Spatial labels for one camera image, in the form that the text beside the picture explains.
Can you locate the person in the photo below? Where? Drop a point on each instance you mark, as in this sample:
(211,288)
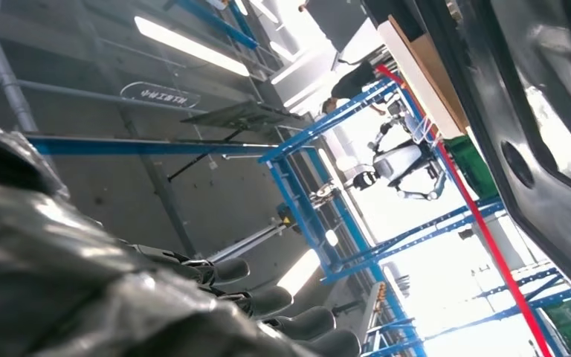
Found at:
(354,81)

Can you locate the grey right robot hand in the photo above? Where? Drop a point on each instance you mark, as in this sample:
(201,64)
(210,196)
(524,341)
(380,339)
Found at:
(68,286)

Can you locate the long ceiling light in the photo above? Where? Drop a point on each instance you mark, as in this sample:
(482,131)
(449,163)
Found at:
(192,47)

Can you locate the white humanoid robot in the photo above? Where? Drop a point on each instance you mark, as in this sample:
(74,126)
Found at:
(399,162)

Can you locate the red barrier belt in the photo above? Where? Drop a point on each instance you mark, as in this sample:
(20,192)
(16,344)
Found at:
(487,236)

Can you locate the blue metal cart frame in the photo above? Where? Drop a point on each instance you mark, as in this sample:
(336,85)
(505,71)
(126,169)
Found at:
(295,197)
(512,310)

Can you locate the flat cardboard box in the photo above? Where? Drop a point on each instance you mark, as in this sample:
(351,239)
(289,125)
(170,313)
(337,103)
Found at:
(428,84)

